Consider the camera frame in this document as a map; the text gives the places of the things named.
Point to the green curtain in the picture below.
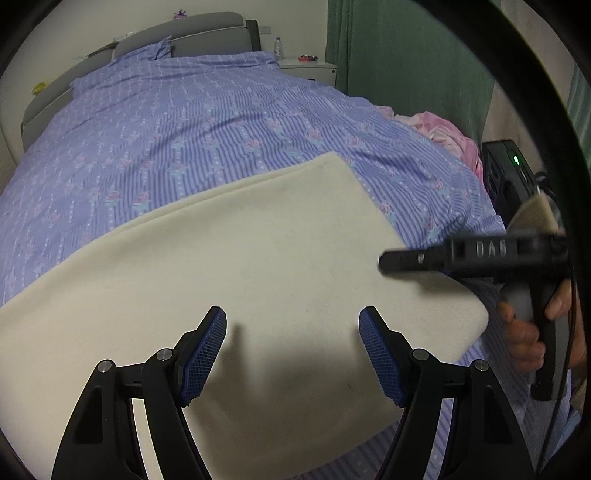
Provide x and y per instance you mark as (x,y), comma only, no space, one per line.
(394,53)

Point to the purple floral striped duvet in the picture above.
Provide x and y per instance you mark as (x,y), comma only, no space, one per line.
(140,136)

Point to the yellow plush toy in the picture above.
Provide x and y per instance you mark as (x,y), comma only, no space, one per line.
(38,88)

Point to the purple small toy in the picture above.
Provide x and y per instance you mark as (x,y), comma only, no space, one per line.
(180,15)

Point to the person right hand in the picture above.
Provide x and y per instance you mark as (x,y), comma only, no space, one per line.
(522,337)

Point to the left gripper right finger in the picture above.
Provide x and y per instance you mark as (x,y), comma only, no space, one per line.
(485,440)

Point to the clear water bottle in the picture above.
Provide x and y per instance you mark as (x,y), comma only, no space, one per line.
(278,48)

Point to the white bedside table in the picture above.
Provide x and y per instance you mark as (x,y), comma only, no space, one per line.
(318,71)

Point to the pink blanket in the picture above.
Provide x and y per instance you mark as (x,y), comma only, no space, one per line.
(444,133)

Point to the cream fleece pants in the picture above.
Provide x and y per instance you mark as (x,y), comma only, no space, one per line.
(291,256)

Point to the purple floral pillow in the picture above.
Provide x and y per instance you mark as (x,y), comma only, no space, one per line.
(154,51)

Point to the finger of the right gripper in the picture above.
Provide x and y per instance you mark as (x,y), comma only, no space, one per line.
(438,259)

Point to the black device green light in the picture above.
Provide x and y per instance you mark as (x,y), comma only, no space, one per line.
(508,178)

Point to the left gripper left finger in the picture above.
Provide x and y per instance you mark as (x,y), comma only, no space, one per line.
(100,440)

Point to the red object on nightstand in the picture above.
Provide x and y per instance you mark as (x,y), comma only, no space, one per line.
(307,58)

